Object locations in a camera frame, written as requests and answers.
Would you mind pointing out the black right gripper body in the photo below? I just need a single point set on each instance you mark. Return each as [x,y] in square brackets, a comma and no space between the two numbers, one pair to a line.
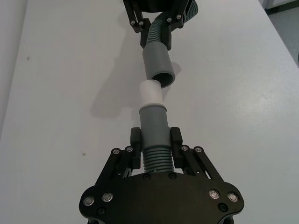
[154,5]

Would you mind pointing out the white plastic tube connector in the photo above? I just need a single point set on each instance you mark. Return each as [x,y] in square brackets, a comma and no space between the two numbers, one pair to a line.
[151,93]

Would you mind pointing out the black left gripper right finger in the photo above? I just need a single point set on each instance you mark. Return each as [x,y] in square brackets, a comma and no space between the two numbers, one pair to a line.
[176,142]

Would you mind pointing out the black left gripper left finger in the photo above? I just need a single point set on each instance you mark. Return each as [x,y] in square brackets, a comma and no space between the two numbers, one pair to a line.
[135,142]

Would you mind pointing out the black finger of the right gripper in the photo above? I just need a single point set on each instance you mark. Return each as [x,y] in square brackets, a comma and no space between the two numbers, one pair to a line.
[144,28]
[174,23]

